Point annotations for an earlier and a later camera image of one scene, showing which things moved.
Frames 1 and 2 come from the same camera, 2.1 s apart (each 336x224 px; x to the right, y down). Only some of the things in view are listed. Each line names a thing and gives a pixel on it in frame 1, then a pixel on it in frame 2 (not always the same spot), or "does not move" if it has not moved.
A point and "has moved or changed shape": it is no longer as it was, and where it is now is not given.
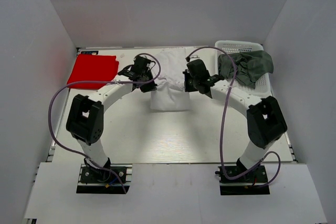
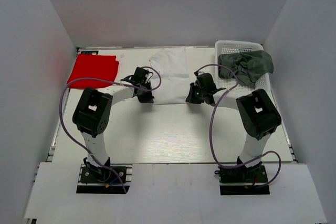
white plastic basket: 263,86 does not move
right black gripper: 188,87 to 191,98
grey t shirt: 251,65 does not move
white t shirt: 170,95 has moved or changed shape
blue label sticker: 90,52 does not move
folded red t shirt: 92,67 does not move
